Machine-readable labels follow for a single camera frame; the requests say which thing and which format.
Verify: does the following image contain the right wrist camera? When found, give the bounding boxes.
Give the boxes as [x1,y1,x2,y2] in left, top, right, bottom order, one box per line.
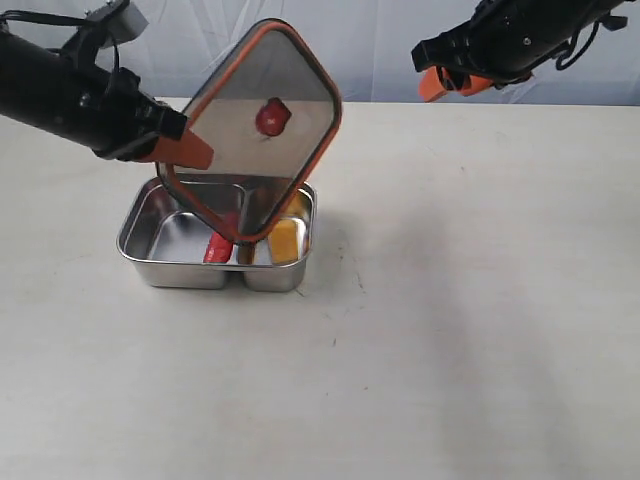
[62,0,149,53]

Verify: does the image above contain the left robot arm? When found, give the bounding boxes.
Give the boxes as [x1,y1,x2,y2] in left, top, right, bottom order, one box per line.
[1,32,214,170]

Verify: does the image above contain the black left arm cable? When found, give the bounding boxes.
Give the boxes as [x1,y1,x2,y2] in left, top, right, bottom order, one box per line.
[0,9,121,96]

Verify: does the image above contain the lunch box lid orange seal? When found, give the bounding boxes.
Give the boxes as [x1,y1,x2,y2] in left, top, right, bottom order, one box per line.
[155,18,342,243]

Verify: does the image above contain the red sausage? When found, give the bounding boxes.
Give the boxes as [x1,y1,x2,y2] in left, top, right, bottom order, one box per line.
[203,231,235,264]

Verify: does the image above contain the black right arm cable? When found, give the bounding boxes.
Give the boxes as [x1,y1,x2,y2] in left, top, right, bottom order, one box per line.
[552,19,601,72]

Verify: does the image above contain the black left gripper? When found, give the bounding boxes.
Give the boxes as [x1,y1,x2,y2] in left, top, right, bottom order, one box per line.
[51,67,214,170]

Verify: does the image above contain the steel two-compartment lunch box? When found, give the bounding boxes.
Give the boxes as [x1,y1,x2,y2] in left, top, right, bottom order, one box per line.
[116,178,316,292]

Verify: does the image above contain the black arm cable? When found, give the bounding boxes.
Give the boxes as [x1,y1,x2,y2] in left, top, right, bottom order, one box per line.
[552,19,601,72]
[0,9,121,96]

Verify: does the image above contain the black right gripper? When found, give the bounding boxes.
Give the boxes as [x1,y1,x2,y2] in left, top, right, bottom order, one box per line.
[411,0,628,103]

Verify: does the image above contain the yellow cheese wedge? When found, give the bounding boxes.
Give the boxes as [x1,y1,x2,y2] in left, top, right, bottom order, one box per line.
[267,193,308,265]

